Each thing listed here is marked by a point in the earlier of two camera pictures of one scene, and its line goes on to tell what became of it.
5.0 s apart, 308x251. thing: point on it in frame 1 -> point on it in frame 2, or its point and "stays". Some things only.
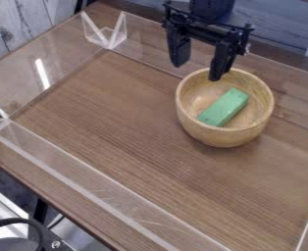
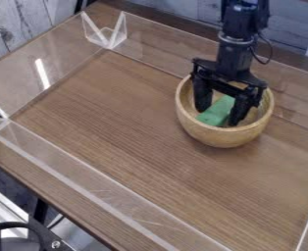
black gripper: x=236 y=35 -> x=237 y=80
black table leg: x=41 y=210 stays
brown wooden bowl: x=199 y=92 stays
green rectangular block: x=221 y=110 stays
